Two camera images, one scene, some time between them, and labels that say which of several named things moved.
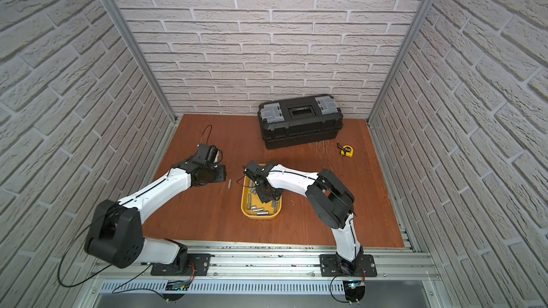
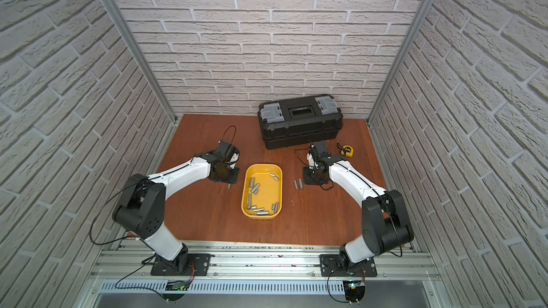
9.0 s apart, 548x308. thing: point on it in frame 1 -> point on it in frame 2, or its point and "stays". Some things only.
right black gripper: [263, 199] -> [307, 179]
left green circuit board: [177, 285] stays
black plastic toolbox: [299, 120] stays
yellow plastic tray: [252, 205] stays
